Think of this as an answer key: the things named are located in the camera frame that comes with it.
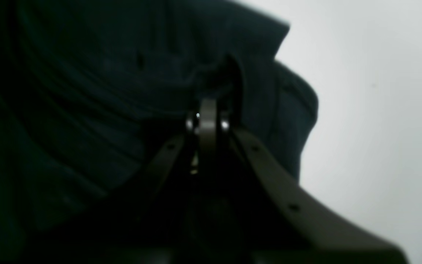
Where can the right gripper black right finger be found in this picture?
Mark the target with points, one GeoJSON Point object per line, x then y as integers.
{"type": "Point", "coordinates": [333, 240]}

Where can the black T-shirt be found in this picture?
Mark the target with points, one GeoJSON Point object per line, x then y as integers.
{"type": "Point", "coordinates": [90, 90]}

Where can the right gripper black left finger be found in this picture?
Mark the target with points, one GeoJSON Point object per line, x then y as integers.
{"type": "Point", "coordinates": [140, 223]}

